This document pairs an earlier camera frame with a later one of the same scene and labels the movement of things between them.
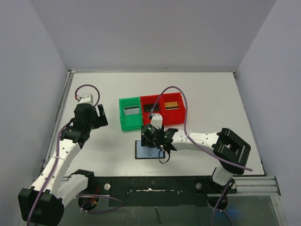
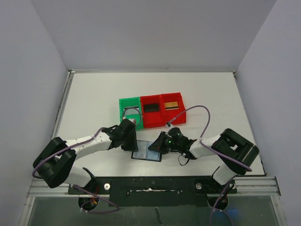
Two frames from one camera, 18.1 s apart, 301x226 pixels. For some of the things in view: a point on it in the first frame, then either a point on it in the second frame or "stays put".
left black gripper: (96, 117) to (130, 140)
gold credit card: (172, 105) stays put
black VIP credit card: (149, 107) stays put
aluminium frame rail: (256, 186) stays put
